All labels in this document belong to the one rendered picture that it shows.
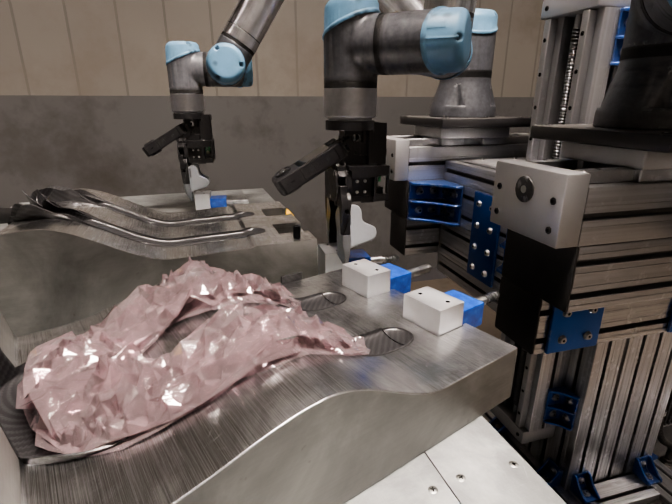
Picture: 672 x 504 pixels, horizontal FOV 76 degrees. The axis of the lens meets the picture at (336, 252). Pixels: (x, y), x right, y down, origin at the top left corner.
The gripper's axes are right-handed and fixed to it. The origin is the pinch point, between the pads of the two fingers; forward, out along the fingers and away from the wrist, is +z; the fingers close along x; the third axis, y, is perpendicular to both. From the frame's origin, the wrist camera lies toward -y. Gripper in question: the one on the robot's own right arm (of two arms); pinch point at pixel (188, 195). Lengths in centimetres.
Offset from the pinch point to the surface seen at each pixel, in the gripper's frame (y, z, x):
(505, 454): 36, 5, -89
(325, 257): 27, 0, -52
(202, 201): 3.5, 1.1, -2.4
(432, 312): 33, -3, -78
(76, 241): -4, -7, -60
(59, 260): -6, -5, -61
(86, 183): -63, 14, 111
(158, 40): -23, -49, 116
